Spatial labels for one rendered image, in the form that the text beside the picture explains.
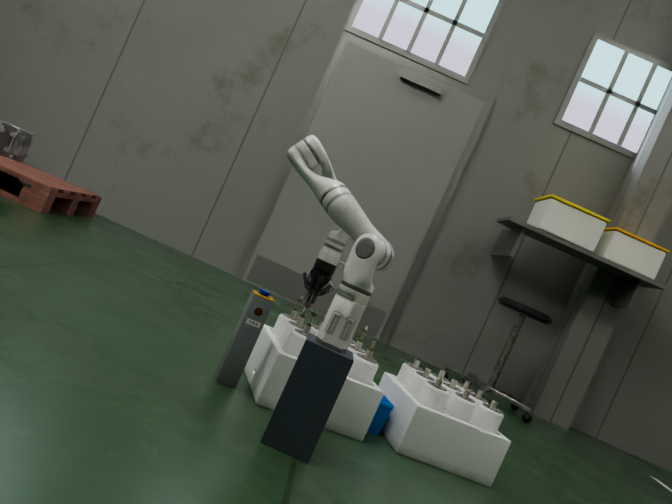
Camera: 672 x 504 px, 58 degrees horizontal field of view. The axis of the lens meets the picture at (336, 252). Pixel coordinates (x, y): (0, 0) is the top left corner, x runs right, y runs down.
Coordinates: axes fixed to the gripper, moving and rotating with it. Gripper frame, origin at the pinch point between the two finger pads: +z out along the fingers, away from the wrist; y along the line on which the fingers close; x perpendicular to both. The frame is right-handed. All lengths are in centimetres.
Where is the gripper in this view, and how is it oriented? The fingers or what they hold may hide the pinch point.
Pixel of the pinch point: (310, 298)
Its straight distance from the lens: 213.8
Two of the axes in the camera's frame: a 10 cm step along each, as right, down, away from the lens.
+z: -4.1, 9.1, 0.1
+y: 8.1, 3.6, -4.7
